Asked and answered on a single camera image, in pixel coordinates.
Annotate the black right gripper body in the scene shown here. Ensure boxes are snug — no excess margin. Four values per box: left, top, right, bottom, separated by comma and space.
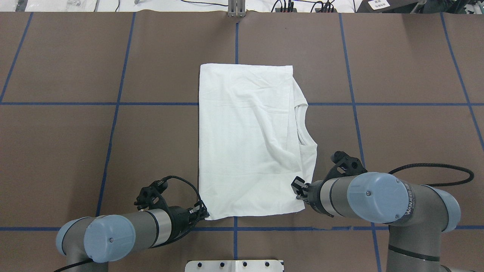
291, 176, 334, 218

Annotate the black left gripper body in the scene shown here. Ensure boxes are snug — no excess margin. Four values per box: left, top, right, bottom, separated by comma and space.
168, 202, 209, 240

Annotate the white long-sleeve printed shirt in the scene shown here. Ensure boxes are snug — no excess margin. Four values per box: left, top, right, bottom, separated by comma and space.
199, 63, 318, 221

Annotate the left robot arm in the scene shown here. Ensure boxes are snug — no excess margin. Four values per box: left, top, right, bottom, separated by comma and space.
56, 201, 209, 272

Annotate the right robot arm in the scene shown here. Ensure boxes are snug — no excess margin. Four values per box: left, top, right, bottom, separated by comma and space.
292, 172, 461, 272

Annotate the black box with label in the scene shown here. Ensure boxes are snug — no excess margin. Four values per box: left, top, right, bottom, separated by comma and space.
356, 0, 419, 13

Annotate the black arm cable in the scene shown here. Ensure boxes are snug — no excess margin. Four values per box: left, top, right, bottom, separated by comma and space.
388, 162, 475, 187
53, 175, 206, 272

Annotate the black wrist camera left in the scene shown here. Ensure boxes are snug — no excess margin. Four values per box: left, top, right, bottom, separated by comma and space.
134, 180, 168, 212

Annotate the white camera mast with base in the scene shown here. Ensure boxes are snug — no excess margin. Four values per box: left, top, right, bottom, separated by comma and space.
185, 260, 285, 272

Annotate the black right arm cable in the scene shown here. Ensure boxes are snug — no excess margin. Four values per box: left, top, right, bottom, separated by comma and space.
388, 162, 475, 187

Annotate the aluminium frame post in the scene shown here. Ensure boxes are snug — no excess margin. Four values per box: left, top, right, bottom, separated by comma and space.
228, 0, 247, 17

